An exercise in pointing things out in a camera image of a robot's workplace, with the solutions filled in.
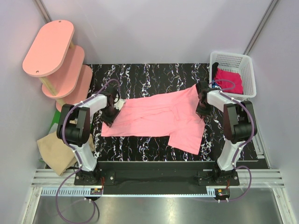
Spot pink t shirt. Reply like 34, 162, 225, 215
101, 85, 205, 154

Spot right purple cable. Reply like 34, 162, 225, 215
210, 79, 255, 203

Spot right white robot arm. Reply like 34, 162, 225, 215
196, 81, 257, 185

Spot magenta t shirt in basket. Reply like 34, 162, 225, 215
214, 69, 243, 94

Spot black garment in basket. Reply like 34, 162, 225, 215
212, 62, 219, 80

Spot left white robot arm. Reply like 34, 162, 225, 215
57, 88, 125, 185

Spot green folded t shirt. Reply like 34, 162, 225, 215
50, 110, 61, 128

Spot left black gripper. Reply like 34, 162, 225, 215
100, 105, 121, 127

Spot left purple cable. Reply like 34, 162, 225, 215
55, 78, 121, 224

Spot purple cable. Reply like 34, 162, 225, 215
55, 78, 121, 224
210, 79, 255, 203

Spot blue garment in basket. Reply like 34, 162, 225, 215
212, 82, 219, 88

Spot aluminium frame rail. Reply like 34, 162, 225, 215
31, 169, 284, 198

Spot beige folded t shirt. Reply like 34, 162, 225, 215
37, 132, 97, 176

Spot pink three-tier shelf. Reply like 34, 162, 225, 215
22, 20, 93, 111

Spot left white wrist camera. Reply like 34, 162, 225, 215
114, 99, 126, 111

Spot white plastic laundry basket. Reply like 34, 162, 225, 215
209, 51, 256, 101

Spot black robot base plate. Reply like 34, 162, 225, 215
74, 161, 240, 186

